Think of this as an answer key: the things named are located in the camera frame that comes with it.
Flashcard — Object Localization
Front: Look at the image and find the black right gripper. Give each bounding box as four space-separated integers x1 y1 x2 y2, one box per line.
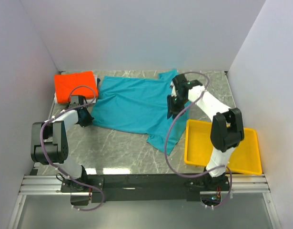
166 95 188 120

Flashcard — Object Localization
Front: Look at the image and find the teal t shirt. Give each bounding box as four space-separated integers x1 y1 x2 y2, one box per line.
91 70 189 155

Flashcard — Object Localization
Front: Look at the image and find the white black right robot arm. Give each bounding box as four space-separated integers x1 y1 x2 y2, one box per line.
167 73 244 190

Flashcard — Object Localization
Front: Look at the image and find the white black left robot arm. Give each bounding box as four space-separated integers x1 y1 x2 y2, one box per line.
30 95 93 192

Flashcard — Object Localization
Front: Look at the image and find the folded white t shirt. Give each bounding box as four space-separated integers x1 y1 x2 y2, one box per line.
54 92 97 104

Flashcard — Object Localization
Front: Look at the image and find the folded orange t shirt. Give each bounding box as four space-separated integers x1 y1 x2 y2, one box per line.
54 71 99 104

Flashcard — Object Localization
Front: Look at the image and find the yellow plastic tray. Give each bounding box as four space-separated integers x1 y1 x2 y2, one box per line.
184 119 263 175

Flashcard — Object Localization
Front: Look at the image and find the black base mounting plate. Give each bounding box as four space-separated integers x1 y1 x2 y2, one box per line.
61 174 230 205

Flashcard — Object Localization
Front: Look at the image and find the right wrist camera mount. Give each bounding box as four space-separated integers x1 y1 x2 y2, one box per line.
187 80 203 90

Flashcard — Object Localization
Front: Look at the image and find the aluminium frame rail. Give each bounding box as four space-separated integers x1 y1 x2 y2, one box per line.
18 174 271 195

